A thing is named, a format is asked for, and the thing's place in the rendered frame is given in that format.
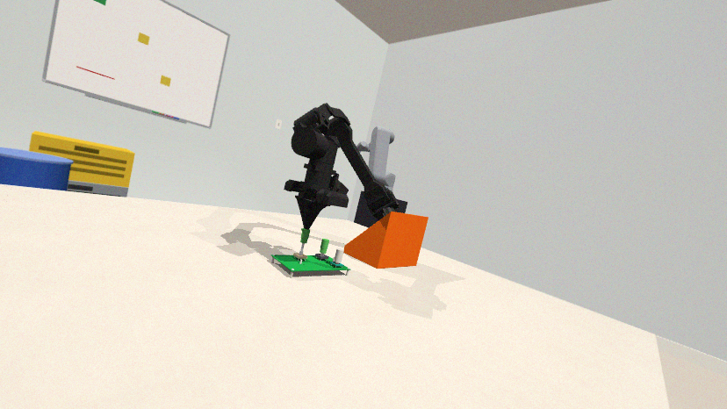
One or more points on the green circuit board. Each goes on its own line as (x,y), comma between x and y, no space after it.
(317,262)

